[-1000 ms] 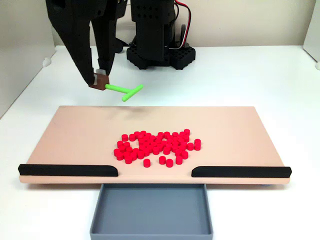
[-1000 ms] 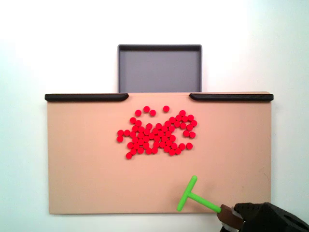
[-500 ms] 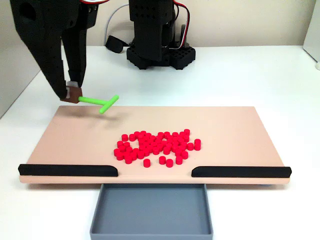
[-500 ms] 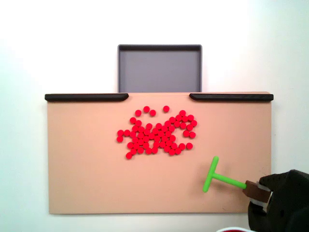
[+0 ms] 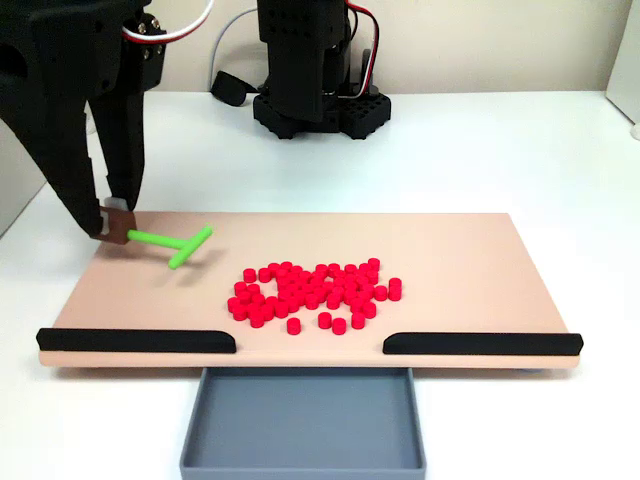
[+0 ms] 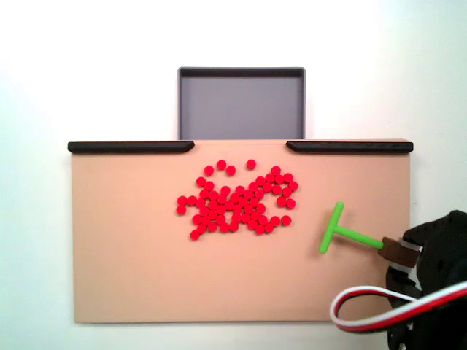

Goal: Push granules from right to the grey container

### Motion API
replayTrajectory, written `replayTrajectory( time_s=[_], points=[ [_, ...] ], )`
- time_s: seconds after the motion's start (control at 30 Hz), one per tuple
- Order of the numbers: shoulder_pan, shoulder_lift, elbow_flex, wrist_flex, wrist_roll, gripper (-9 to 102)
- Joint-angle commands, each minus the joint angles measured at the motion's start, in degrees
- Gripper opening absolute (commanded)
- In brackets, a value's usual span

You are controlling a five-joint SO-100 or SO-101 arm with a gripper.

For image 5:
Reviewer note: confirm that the green T-shaped pusher tool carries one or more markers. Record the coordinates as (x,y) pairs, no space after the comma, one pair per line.
(155,241)

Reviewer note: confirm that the red cylindrical granule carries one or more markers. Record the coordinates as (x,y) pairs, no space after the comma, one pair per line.
(369,309)
(334,269)
(350,270)
(296,270)
(364,269)
(274,268)
(294,326)
(395,295)
(395,283)
(325,320)
(264,274)
(358,320)
(268,314)
(372,275)
(233,305)
(256,320)
(373,263)
(286,266)
(381,293)
(249,275)
(240,288)
(339,326)
(240,313)
(281,309)
(321,270)

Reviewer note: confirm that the grey tray container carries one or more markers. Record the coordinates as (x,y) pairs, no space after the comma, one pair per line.
(300,425)

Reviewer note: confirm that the white panel foot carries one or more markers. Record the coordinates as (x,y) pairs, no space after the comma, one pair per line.
(635,131)
(92,126)

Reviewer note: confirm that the beige wooden board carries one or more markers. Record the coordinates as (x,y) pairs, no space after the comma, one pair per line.
(150,300)

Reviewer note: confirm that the blue board foot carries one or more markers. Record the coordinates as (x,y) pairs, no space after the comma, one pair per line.
(532,371)

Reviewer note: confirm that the black edge rail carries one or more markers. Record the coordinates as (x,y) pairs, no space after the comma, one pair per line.
(125,341)
(475,344)

